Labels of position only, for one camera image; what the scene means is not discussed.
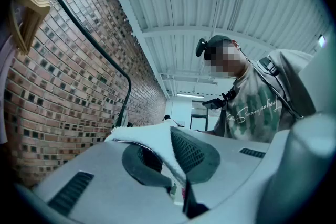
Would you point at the black cap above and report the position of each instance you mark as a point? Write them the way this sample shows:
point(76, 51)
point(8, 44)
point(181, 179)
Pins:
point(219, 40)

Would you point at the white towel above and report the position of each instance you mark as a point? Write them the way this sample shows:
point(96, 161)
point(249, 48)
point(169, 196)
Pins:
point(155, 136)

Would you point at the black head camera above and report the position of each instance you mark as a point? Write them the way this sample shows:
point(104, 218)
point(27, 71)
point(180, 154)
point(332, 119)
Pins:
point(200, 47)

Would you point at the row of wooden hangers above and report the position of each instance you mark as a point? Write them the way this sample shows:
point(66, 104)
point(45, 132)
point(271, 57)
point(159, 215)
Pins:
point(31, 8)

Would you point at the black clothes rail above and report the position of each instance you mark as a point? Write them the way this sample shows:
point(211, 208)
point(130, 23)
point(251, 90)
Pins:
point(127, 94)

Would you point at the black framed glass door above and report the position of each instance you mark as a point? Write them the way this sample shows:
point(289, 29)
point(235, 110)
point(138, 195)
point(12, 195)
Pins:
point(191, 115)

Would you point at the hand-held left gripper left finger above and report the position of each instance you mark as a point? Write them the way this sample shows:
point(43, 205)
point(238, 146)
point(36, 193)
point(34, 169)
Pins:
point(105, 165)

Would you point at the person's head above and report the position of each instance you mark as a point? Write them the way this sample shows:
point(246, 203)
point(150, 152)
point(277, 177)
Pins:
point(225, 60)

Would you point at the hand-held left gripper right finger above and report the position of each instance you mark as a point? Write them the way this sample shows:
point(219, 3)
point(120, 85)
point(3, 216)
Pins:
point(225, 160)

